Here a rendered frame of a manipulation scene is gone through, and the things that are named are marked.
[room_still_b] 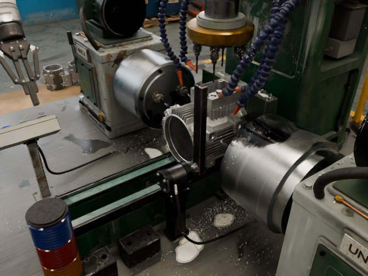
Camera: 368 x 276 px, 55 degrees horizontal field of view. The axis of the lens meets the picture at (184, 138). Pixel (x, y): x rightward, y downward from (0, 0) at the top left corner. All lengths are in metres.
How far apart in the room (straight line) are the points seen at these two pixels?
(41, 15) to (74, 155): 5.28
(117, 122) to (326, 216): 0.98
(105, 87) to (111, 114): 0.12
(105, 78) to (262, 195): 0.79
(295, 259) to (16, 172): 1.00
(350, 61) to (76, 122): 1.11
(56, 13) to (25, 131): 5.61
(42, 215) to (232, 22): 0.64
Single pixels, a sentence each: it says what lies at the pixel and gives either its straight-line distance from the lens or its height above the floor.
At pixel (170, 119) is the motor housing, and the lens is 1.08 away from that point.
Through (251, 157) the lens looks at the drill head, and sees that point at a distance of 0.81.
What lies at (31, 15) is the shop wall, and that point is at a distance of 6.53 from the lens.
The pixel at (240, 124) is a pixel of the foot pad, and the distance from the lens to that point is 1.05.
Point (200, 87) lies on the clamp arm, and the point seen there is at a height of 1.25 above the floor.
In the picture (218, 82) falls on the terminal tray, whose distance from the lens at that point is 1.12.
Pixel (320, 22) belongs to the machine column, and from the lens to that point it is 1.02.
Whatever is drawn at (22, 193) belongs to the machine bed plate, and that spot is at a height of 0.80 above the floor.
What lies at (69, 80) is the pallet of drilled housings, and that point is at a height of 0.21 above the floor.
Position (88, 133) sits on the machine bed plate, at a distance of 1.54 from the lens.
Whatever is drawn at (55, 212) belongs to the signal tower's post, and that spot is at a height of 1.22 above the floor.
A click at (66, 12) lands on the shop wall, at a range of 6.69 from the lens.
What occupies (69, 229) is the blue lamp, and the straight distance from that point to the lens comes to 0.58.
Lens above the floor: 1.59
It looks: 33 degrees down
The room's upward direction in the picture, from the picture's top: straight up
